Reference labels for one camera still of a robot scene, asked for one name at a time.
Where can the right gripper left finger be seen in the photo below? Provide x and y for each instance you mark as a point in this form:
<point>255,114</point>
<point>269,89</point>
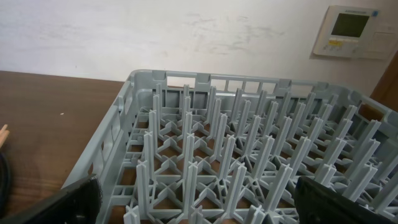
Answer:
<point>79,202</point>

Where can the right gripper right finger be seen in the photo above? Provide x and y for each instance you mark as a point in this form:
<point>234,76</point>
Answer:
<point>317,204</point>

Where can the grey dishwasher rack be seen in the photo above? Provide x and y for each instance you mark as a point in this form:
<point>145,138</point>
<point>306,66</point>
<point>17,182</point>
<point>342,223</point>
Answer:
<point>206,148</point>

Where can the round black tray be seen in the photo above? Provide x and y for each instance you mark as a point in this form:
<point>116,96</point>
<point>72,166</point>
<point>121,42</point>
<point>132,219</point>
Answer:
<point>6,180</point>

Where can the right wooden chopstick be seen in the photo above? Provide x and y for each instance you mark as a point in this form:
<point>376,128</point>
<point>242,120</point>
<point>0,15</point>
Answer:
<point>3,136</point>

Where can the wall thermostat panel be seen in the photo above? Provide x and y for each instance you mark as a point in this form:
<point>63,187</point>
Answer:
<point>355,32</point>

